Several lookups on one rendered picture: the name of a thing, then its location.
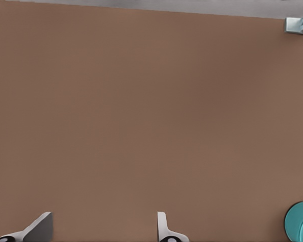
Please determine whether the silver frame post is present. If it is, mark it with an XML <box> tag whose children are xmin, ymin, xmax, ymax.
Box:
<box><xmin>284</xmin><ymin>9</ymin><xmax>303</xmax><ymax>35</ymax></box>

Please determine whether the teal pot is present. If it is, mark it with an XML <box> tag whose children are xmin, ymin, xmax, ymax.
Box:
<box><xmin>284</xmin><ymin>201</ymin><xmax>303</xmax><ymax>242</ymax></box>

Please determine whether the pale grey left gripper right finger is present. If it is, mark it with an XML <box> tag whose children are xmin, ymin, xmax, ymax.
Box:
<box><xmin>157</xmin><ymin>211</ymin><xmax>190</xmax><ymax>242</ymax></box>

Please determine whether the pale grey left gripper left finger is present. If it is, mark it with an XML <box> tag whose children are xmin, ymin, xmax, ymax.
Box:
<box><xmin>0</xmin><ymin>211</ymin><xmax>54</xmax><ymax>242</ymax></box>

